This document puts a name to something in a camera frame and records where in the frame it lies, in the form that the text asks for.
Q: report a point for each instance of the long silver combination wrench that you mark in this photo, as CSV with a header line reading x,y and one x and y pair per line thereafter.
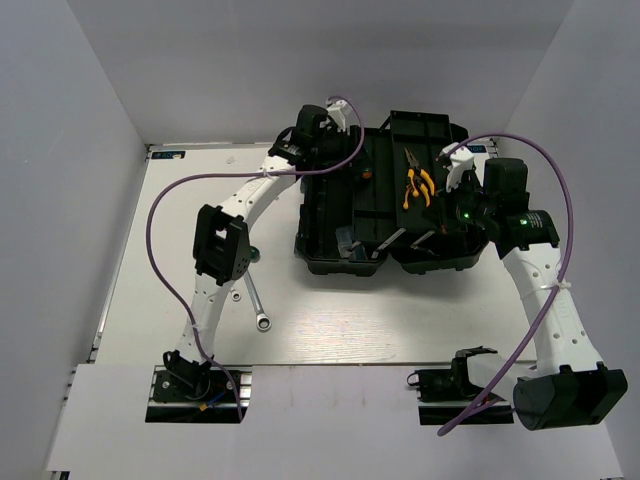
x,y
263,321

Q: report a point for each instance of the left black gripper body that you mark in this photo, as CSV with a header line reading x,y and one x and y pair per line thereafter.
x,y
334,146

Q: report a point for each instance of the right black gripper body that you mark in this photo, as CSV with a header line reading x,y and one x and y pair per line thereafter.
x,y
463,206

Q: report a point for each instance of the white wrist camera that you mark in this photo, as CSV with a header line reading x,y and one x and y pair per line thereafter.
x,y
338,110
456,159

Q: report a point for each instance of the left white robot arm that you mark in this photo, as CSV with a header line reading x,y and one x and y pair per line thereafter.
x,y
221,248

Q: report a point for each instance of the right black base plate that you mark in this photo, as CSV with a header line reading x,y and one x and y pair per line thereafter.
x,y
439,400

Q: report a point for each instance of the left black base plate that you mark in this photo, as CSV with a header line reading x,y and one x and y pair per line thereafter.
x,y
170,403

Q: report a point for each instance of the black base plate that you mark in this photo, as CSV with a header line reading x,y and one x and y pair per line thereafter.
x,y
439,400
170,403

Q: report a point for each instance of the short silver combination wrench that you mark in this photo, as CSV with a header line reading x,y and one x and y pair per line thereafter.
x,y
235,294

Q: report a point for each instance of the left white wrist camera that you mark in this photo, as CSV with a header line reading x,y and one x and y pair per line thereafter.
x,y
338,110

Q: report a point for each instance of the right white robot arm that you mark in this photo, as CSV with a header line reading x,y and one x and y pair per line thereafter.
x,y
555,378

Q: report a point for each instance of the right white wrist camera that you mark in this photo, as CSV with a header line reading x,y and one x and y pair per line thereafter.
x,y
456,159

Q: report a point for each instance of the black plastic toolbox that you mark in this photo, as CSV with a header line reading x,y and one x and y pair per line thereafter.
x,y
349,225

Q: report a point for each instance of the yellow needle-nose pliers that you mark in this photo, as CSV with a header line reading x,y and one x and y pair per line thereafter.
x,y
414,168
418,187

